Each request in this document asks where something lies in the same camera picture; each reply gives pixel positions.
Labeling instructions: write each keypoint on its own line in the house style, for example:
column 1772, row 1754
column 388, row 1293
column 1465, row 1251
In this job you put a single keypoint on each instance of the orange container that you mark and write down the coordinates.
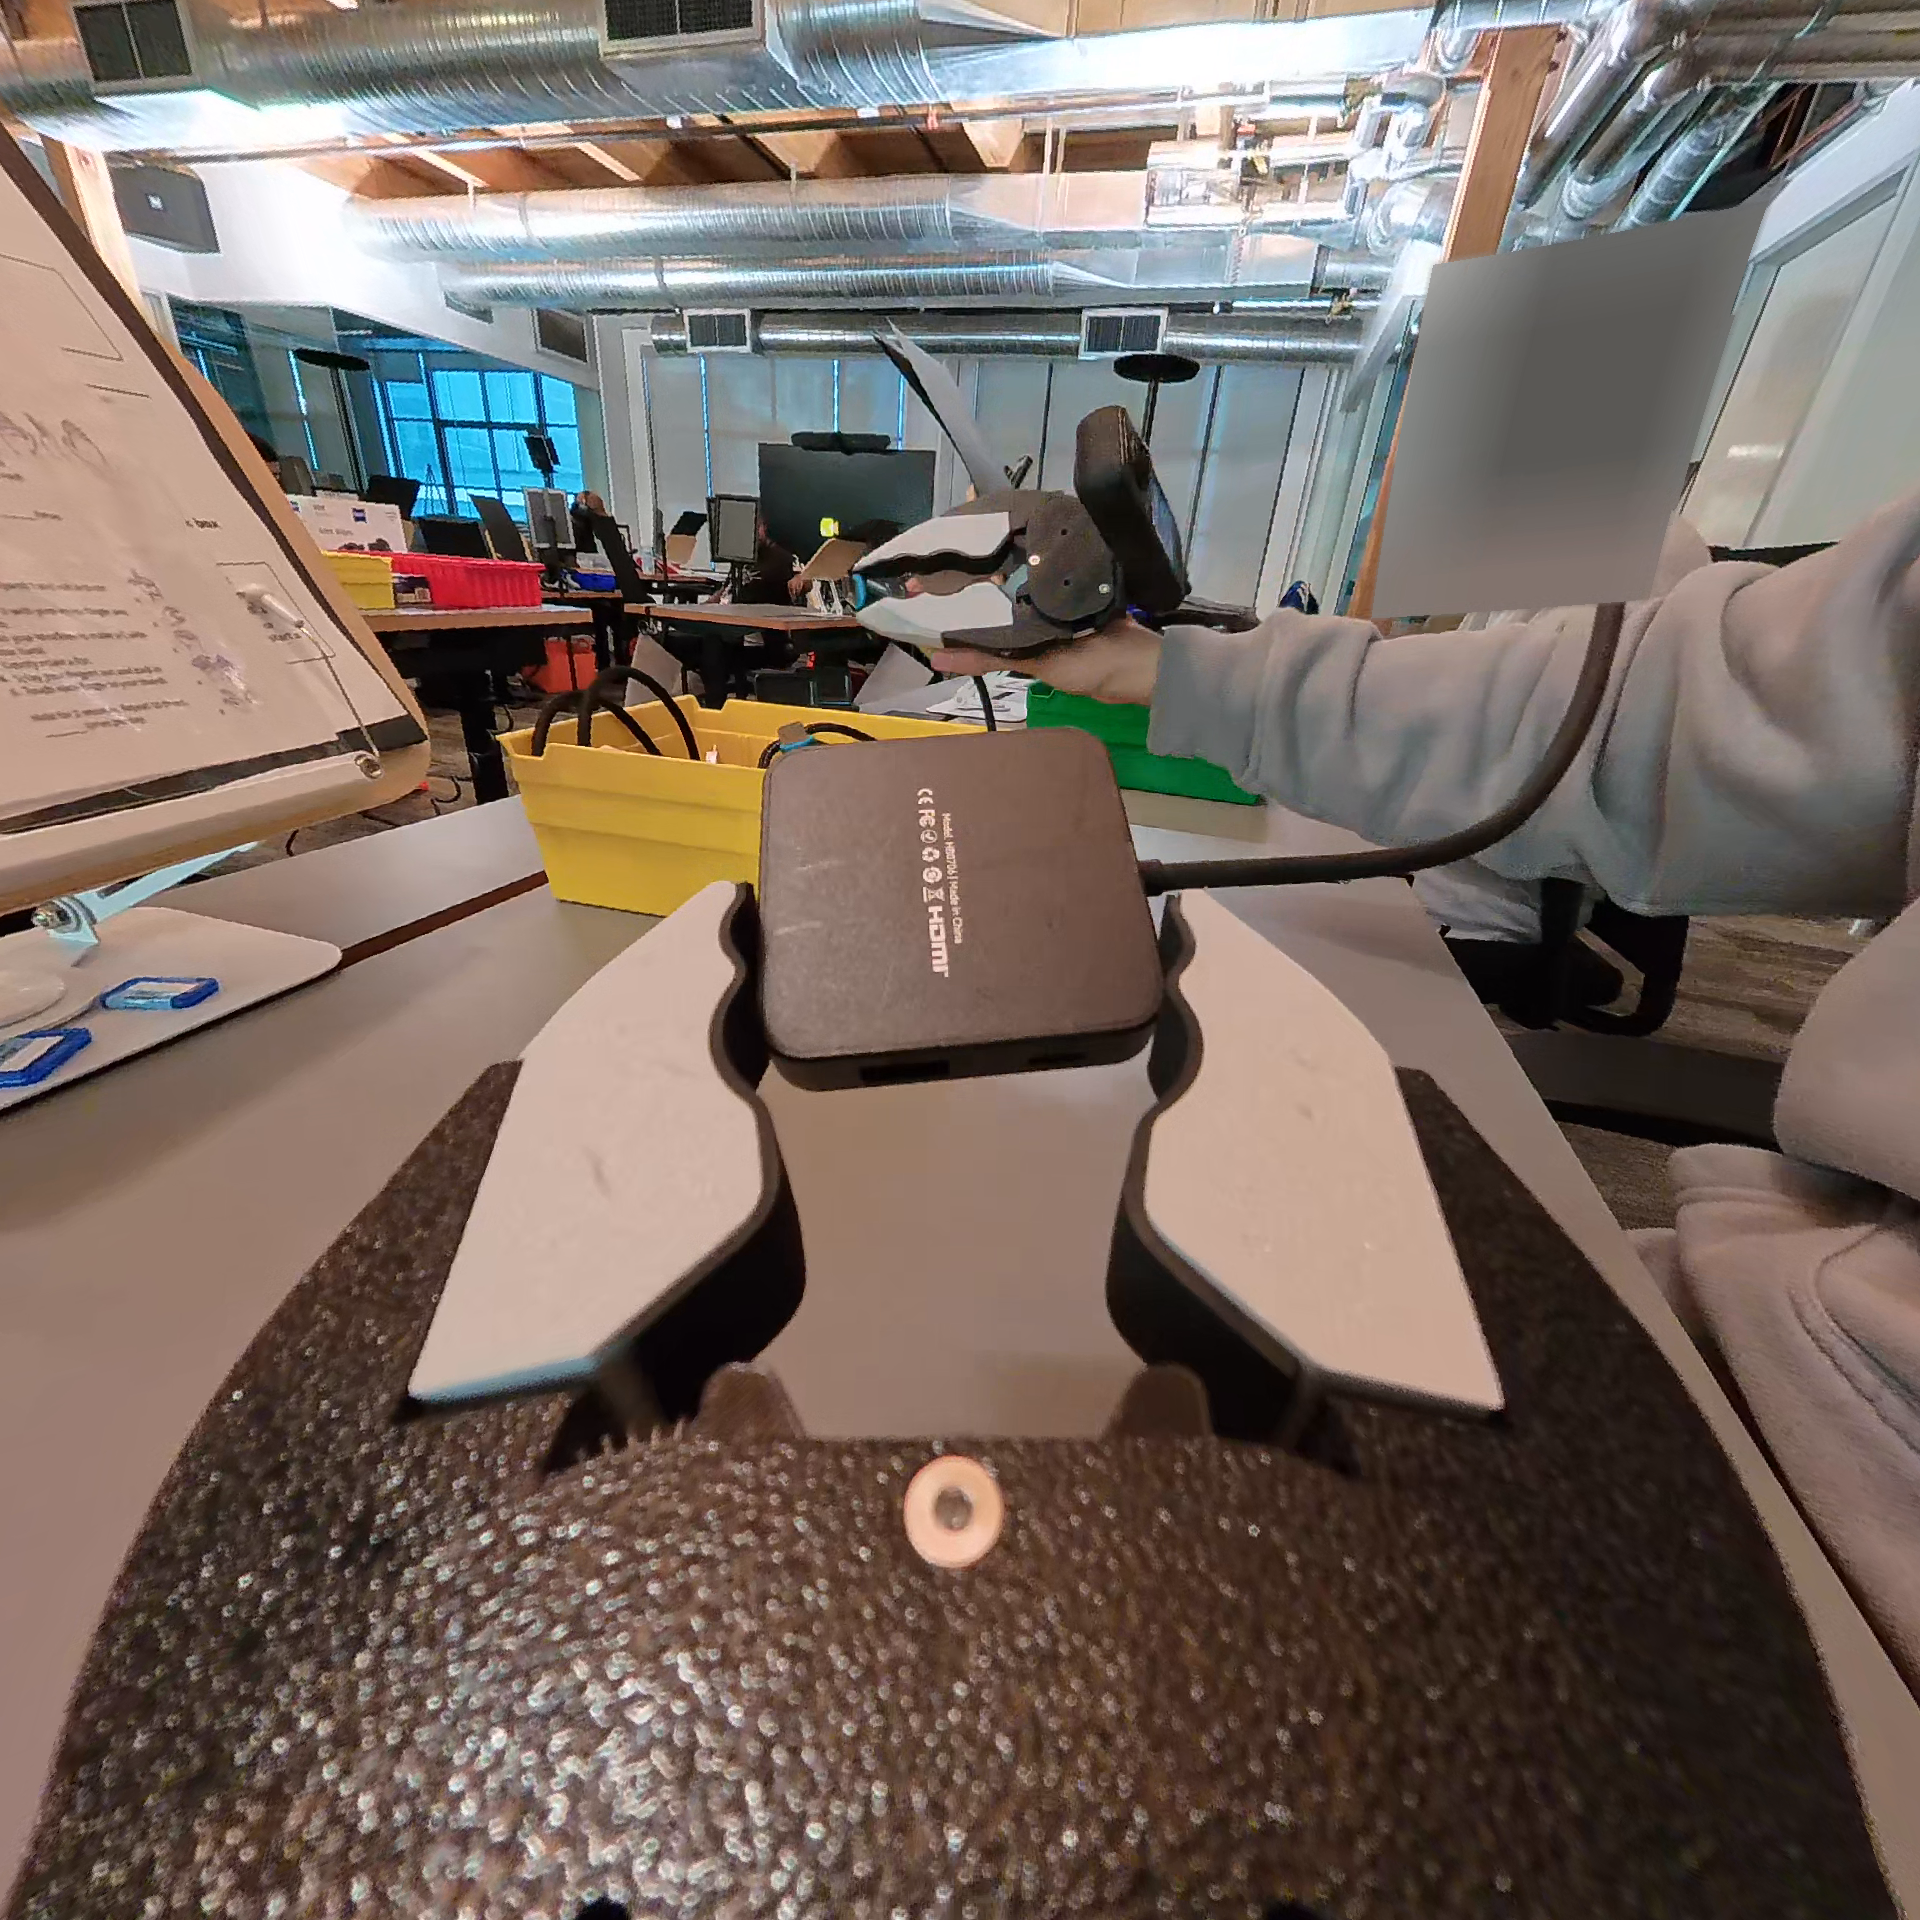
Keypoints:
column 580, row 666

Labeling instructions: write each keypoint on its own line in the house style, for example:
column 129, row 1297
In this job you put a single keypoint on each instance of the wooden document stand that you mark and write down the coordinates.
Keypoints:
column 180, row 962

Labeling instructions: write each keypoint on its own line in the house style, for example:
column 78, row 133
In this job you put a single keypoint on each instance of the black office chair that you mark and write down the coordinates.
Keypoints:
column 1592, row 962

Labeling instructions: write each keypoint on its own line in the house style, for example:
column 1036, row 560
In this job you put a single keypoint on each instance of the printed paper sheet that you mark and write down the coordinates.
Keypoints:
column 118, row 599

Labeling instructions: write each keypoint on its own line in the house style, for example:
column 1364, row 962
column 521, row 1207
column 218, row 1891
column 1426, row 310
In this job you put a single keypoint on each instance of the red plastic tray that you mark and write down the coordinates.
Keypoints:
column 472, row 582

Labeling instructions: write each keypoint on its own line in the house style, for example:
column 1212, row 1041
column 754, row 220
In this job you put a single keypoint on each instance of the metal ventilation duct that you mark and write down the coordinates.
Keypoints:
column 749, row 228
column 452, row 53

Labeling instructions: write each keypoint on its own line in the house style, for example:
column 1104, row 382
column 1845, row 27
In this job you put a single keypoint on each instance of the brown office desk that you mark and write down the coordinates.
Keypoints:
column 452, row 619

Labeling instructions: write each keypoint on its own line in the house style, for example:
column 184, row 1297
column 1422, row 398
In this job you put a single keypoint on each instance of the black adapter hub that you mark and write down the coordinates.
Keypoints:
column 945, row 885

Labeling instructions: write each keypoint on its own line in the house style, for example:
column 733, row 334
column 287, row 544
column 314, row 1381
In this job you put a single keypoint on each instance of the person's right hand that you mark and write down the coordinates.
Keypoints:
column 1110, row 666

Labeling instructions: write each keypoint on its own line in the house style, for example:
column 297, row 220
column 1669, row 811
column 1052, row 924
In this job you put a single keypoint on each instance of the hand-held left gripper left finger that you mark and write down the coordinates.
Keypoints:
column 599, row 1171

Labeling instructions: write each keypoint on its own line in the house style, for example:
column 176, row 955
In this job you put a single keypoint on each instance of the small yellow tray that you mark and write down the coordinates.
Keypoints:
column 360, row 582

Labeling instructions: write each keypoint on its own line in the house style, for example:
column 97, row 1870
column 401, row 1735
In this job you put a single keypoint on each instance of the green plastic bin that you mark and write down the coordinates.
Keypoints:
column 1170, row 764

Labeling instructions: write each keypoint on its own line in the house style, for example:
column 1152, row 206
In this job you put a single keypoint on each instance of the person's grey sweatshirt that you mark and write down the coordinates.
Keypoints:
column 1845, row 1276

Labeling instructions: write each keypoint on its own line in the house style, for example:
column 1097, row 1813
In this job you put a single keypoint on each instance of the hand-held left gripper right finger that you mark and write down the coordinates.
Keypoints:
column 1303, row 1186

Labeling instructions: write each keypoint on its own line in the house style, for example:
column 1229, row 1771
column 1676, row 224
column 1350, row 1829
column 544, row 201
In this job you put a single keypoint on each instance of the person's right forearm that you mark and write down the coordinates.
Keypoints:
column 1350, row 708

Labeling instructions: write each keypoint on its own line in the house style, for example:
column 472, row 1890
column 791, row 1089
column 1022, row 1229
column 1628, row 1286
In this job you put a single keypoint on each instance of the black monitor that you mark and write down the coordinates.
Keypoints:
column 839, row 493

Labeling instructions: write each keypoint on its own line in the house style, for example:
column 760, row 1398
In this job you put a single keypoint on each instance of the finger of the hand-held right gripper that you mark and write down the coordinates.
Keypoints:
column 967, row 537
column 945, row 615

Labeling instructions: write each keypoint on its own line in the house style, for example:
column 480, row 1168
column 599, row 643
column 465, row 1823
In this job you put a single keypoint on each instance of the yellow plastic bin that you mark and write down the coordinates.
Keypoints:
column 630, row 824

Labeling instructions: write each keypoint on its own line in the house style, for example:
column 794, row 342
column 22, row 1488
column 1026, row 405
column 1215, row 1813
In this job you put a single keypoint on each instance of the black floor lamp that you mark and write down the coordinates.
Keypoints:
column 1166, row 370

